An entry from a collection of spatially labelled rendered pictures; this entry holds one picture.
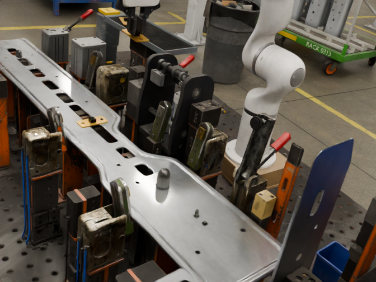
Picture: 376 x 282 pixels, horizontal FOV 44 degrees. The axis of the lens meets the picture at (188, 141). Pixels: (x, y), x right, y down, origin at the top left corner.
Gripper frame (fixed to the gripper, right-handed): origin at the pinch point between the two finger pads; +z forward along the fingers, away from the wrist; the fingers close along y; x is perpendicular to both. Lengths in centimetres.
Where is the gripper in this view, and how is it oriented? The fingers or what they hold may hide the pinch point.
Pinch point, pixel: (136, 25)
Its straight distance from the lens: 119.3
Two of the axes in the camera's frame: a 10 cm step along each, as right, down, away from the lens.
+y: -8.3, 1.8, -5.3
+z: -1.5, 8.4, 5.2
